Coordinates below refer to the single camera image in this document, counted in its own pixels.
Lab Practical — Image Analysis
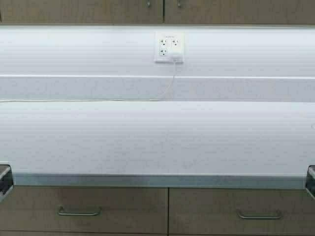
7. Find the right wooden drawer front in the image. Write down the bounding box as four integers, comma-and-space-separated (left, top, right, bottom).
169, 188, 315, 236

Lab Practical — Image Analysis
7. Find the upper right cabinet door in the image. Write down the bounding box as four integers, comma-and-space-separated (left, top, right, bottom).
164, 0, 315, 25

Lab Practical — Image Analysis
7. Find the white wall outlet plate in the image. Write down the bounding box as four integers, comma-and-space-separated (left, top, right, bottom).
154, 31, 185, 64

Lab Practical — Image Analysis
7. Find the drawer metal handle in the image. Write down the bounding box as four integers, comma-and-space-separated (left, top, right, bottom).
237, 210, 283, 220
57, 206, 102, 216

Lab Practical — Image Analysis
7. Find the white power cable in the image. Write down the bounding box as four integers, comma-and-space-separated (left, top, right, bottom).
0, 60, 178, 103

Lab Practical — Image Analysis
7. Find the right drawer metal handle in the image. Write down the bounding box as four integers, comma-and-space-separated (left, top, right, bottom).
237, 210, 283, 220

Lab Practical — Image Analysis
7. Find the cabinet door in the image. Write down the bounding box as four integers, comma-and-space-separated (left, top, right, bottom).
0, 0, 163, 25
164, 0, 315, 25

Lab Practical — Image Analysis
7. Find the upper left cabinet door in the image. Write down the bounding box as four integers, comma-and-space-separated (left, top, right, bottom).
0, 0, 163, 25

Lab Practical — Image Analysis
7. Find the left drawer metal handle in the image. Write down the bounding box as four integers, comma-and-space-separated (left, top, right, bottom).
57, 206, 102, 216

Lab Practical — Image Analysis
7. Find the wooden drawer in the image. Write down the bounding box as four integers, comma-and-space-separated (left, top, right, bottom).
0, 186, 168, 234
169, 188, 315, 236

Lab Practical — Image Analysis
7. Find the left wooden drawer front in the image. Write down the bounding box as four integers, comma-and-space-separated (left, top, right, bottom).
0, 186, 168, 234

